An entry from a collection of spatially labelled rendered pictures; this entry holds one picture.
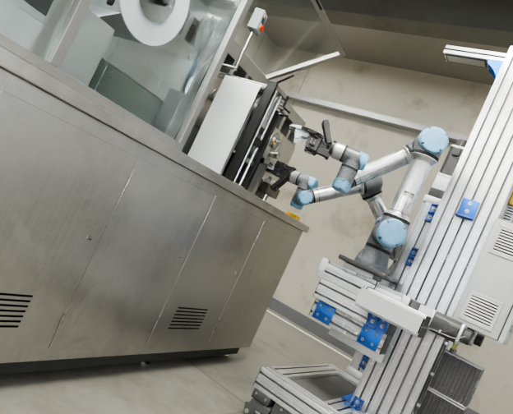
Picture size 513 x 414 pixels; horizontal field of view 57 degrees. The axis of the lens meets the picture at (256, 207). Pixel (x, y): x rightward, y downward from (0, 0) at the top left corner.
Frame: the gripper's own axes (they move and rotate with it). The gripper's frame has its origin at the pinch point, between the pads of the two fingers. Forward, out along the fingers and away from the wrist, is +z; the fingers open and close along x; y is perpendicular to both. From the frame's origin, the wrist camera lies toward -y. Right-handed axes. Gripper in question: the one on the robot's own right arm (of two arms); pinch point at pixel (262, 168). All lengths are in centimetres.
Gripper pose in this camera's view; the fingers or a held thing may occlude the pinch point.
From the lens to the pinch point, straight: 276.3
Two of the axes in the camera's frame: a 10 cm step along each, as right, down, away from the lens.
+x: -4.3, -2.3, -8.7
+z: -8.0, -3.5, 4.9
